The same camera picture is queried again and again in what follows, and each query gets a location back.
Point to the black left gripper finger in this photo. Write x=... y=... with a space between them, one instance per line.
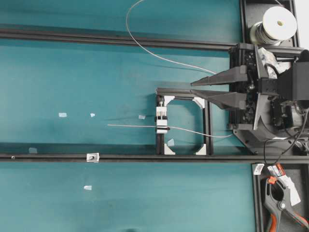
x=223 y=99

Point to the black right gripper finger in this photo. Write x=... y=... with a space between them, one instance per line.
x=233 y=75

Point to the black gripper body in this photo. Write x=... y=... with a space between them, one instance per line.
x=253 y=83

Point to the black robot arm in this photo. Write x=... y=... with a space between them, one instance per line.
x=285 y=129

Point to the white label tag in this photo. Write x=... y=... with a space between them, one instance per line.
x=257 y=168

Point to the orange black spring clamp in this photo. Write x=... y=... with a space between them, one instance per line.
x=279 y=197

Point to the white wire spool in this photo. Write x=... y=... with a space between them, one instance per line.
x=278 y=25

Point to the black square extrusion frame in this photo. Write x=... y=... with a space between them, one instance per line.
x=189 y=122

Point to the white wire holder block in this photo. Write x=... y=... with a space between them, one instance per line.
x=161 y=118

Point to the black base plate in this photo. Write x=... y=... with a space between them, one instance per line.
x=299 y=174

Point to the silver metal fitting bracket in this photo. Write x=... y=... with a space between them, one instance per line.
x=92 y=157

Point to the black lower aluminium rail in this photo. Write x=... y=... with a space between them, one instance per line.
x=135 y=158

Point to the black aluminium rail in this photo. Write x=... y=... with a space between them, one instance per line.
x=135 y=158
x=94 y=36

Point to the black upper aluminium rail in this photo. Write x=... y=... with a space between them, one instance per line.
x=94 y=36

